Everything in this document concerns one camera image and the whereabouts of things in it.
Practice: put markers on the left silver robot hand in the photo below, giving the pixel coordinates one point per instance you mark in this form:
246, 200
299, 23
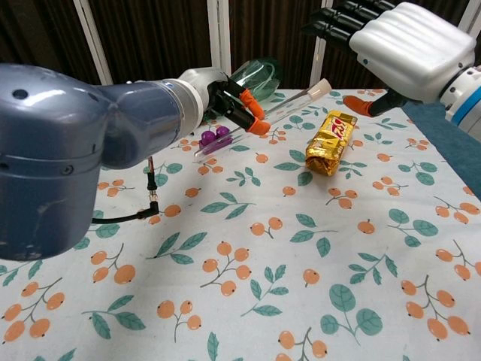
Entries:
225, 97

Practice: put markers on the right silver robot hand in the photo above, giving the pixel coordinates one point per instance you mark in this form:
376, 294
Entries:
409, 49

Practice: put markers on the clear glass test tube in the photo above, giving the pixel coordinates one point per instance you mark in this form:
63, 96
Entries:
289, 105

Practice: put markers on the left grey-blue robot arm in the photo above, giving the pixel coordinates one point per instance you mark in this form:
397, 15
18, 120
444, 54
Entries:
75, 150

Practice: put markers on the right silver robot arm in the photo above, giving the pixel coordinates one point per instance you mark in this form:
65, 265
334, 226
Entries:
467, 97

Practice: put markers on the green spray bottle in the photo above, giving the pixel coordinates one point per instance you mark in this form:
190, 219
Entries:
263, 79

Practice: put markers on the purple toy brick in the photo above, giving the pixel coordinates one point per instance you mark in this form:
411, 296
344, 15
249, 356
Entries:
212, 139

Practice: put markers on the dark folding screen white frames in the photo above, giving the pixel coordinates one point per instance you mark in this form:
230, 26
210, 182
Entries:
150, 30

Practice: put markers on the gold foil snack pack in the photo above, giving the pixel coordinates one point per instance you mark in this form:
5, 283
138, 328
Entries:
332, 143

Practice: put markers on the floral orange-green tablecloth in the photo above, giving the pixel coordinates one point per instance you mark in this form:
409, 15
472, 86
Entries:
263, 244

